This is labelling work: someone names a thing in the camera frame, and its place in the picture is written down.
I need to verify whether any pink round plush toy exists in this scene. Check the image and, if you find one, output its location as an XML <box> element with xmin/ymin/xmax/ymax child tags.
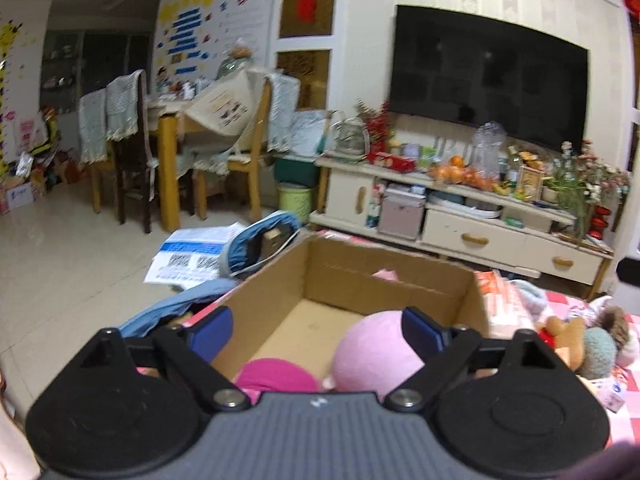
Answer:
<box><xmin>324</xmin><ymin>268</ymin><xmax>426</xmax><ymax>401</ymax></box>

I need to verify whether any magenta purple knitted hat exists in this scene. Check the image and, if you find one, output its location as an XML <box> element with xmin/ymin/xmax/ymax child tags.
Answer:
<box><xmin>233</xmin><ymin>358</ymin><xmax>319</xmax><ymax>404</ymax></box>

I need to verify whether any brown bear plush red shirt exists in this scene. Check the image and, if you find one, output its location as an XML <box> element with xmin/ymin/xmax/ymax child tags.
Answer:
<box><xmin>536</xmin><ymin>315</ymin><xmax>586</xmax><ymax>372</ymax></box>

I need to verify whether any orange white tissue pack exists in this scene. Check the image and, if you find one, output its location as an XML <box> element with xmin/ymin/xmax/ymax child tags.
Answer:
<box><xmin>475</xmin><ymin>271</ymin><xmax>535</xmax><ymax>339</ymax></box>

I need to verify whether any blue white newspaper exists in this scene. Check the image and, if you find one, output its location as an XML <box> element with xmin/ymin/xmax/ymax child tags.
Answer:
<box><xmin>144</xmin><ymin>222</ymin><xmax>245</xmax><ymax>289</ymax></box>

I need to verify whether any green milk cardboard box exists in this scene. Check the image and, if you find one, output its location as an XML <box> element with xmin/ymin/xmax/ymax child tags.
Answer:
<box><xmin>209</xmin><ymin>235</ymin><xmax>489</xmax><ymax>379</ymax></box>

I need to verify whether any grey storage box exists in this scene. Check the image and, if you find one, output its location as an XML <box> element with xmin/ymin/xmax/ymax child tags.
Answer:
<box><xmin>378</xmin><ymin>188</ymin><xmax>425</xmax><ymax>240</ymax></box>

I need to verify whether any pink checkered tablecloth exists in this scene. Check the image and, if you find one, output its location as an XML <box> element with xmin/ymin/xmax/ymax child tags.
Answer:
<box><xmin>309</xmin><ymin>228</ymin><xmax>640</xmax><ymax>449</ymax></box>

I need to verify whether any cream tv cabinet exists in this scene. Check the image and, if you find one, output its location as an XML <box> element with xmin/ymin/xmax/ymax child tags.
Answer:
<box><xmin>310</xmin><ymin>156</ymin><xmax>613</xmax><ymax>298</ymax></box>

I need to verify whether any blue fluffy headband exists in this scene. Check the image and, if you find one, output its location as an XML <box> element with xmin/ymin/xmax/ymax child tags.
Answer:
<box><xmin>577</xmin><ymin>327</ymin><xmax>617</xmax><ymax>380</ymax></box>

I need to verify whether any pile of oranges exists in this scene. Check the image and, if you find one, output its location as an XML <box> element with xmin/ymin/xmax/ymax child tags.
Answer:
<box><xmin>427</xmin><ymin>155</ymin><xmax>499</xmax><ymax>191</ymax></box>

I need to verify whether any white fluffy headband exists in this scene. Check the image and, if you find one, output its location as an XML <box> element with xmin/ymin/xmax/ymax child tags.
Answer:
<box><xmin>589</xmin><ymin>296</ymin><xmax>639</xmax><ymax>368</ymax></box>

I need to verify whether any green trash bin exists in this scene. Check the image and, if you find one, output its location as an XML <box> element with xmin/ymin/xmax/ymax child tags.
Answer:
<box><xmin>278</xmin><ymin>182</ymin><xmax>312</xmax><ymax>224</ymax></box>

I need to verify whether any red snack box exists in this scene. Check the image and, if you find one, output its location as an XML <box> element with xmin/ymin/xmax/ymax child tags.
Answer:
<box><xmin>367</xmin><ymin>152</ymin><xmax>416</xmax><ymax>174</ymax></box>

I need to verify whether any clear plastic bag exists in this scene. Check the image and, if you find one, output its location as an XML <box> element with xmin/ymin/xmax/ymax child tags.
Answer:
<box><xmin>473</xmin><ymin>122</ymin><xmax>506</xmax><ymax>179</ymax></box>

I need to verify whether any red lantern ornament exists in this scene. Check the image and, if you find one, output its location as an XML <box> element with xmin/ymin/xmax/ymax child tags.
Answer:
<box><xmin>587</xmin><ymin>205</ymin><xmax>612</xmax><ymax>240</ymax></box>

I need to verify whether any wooden dining chair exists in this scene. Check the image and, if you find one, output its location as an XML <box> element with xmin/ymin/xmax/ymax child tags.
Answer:
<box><xmin>192</xmin><ymin>68</ymin><xmax>300</xmax><ymax>221</ymax></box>

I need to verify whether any green potted plant with flowers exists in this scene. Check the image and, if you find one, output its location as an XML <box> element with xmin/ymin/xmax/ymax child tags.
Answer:
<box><xmin>544</xmin><ymin>140</ymin><xmax>631</xmax><ymax>240</ymax></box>

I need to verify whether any red berry bouquet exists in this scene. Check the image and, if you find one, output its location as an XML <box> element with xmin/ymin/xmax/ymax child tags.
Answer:
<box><xmin>355</xmin><ymin>100</ymin><xmax>390</xmax><ymax>153</ymax></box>

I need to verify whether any canvas tote bag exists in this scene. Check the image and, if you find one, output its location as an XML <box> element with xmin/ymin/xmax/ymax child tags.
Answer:
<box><xmin>183</xmin><ymin>68</ymin><xmax>256</xmax><ymax>138</ymax></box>

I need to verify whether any black flat television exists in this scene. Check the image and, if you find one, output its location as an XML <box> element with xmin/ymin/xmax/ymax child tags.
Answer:
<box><xmin>388</xmin><ymin>6</ymin><xmax>589</xmax><ymax>151</ymax></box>

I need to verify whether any brown corduroy soft item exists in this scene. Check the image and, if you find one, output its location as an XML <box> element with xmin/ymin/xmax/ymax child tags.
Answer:
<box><xmin>596</xmin><ymin>306</ymin><xmax>630</xmax><ymax>351</ymax></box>

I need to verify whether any wooden picture frame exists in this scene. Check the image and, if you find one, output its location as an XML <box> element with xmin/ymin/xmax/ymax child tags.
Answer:
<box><xmin>516</xmin><ymin>166</ymin><xmax>544</xmax><ymax>202</ymax></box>

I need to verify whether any wire basket bag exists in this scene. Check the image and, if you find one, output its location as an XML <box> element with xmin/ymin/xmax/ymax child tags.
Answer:
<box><xmin>328</xmin><ymin>117</ymin><xmax>370</xmax><ymax>160</ymax></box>

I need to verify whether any wall poster with blue strips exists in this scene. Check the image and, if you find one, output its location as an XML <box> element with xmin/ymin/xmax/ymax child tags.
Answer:
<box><xmin>151</xmin><ymin>0</ymin><xmax>273</xmax><ymax>96</ymax></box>

